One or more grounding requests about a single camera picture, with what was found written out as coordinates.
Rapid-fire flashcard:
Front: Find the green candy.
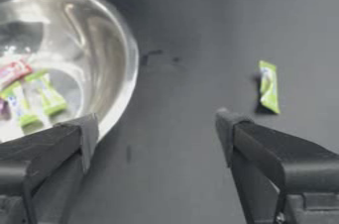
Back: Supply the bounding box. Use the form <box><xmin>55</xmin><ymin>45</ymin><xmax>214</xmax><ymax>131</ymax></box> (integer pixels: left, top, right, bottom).
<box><xmin>0</xmin><ymin>80</ymin><xmax>44</xmax><ymax>129</ymax></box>
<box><xmin>257</xmin><ymin>59</ymin><xmax>282</xmax><ymax>115</ymax></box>
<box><xmin>24</xmin><ymin>69</ymin><xmax>70</xmax><ymax>117</ymax></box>

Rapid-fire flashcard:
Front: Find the purple candy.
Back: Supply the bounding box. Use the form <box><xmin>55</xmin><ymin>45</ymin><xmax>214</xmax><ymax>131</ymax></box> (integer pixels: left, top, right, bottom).
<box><xmin>0</xmin><ymin>98</ymin><xmax>11</xmax><ymax>120</ymax></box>

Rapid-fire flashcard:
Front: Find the red candy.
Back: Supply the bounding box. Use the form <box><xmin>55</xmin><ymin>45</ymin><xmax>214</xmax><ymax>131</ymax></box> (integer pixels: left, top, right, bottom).
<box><xmin>0</xmin><ymin>59</ymin><xmax>35</xmax><ymax>89</ymax></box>

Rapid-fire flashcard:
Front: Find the steel bowl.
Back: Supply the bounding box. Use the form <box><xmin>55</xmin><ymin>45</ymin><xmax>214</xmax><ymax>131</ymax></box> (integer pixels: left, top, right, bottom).
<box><xmin>0</xmin><ymin>0</ymin><xmax>141</xmax><ymax>145</ymax></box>

